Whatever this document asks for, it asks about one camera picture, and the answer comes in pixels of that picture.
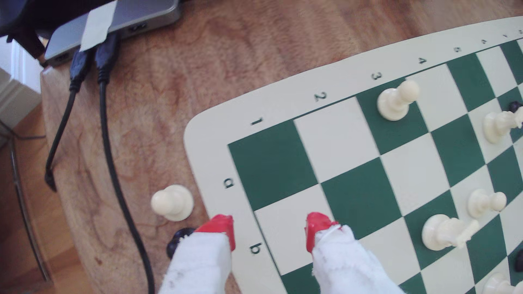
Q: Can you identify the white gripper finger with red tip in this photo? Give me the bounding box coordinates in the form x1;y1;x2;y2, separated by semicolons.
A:
305;212;405;294
157;214;237;294

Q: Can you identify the green and cream chess mat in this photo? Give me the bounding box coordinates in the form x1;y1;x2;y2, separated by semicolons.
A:
183;16;523;294

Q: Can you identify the white pawn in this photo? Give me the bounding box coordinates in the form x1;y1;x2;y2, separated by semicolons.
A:
467;188;507;219
377;79;421;122
150;185;194;222

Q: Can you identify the white knight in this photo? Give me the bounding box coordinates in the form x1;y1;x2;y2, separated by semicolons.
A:
483;107;523;144
421;214;481;251

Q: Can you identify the white queen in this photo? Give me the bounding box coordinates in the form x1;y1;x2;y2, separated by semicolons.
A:
483;273;523;294

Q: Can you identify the grey USB hub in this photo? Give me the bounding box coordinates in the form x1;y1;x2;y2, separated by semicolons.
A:
44;0;182;68

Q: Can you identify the cream paper tape label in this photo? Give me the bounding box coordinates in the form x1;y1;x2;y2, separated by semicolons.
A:
80;0;118;52

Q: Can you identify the black USB cable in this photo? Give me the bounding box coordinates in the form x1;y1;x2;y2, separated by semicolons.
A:
44;46;96;192
94;32;157;294

